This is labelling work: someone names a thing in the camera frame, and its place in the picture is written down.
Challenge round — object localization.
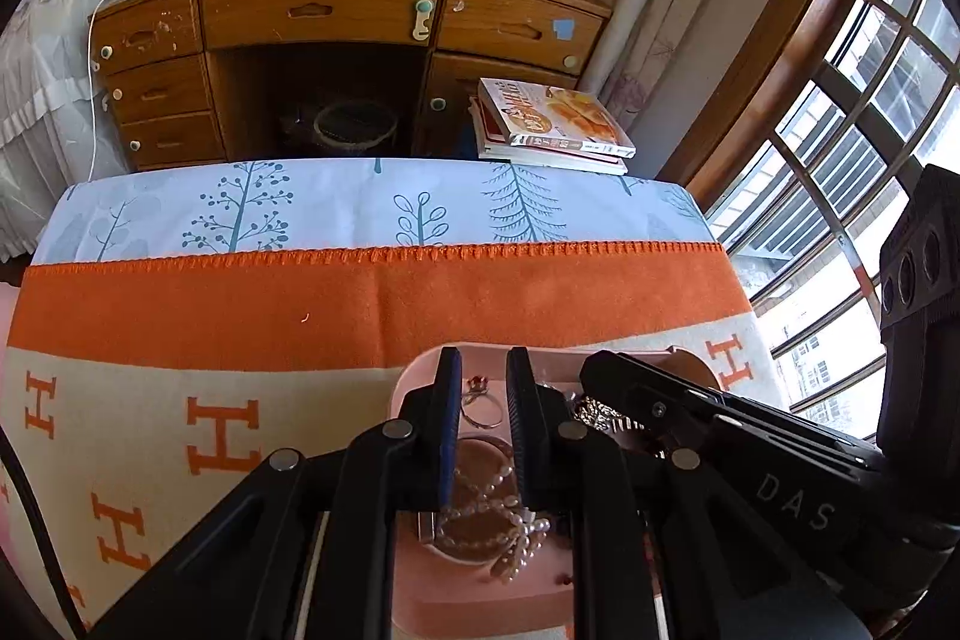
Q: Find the woven waste basket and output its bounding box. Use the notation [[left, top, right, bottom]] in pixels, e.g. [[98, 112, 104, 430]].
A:
[[312, 99, 399, 151]]

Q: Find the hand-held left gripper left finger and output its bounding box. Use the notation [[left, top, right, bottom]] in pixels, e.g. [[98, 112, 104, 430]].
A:
[[90, 346, 464, 640]]

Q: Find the window with metal grille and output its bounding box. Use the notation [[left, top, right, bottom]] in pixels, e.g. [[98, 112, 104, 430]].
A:
[[703, 0, 960, 447]]

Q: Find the stack of books under cover book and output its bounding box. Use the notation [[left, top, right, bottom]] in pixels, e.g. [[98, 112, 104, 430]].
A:
[[469, 95, 629, 177]]

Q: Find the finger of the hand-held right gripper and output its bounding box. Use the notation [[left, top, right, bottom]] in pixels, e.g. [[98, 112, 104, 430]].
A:
[[579, 361, 758, 506], [596, 350, 887, 470]]

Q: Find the orange patterned blanket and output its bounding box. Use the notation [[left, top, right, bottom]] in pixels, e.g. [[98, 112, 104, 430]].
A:
[[0, 239, 797, 640]]

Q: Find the long pearl necklace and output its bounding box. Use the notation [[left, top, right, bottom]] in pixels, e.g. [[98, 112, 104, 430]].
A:
[[435, 460, 554, 586]]

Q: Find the pink jewelry box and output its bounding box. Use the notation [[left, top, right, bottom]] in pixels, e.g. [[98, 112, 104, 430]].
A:
[[386, 344, 725, 635]]

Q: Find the wooden desk with drawers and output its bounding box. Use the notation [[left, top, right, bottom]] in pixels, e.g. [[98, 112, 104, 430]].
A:
[[88, 0, 614, 174]]

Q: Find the red stone ring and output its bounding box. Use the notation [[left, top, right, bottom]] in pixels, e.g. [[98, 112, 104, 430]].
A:
[[459, 374, 506, 429]]

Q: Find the bread cover book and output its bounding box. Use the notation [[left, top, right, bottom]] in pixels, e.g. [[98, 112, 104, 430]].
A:
[[478, 77, 638, 159]]

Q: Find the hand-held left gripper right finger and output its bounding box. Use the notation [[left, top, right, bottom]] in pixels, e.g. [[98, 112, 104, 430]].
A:
[[504, 346, 872, 640]]

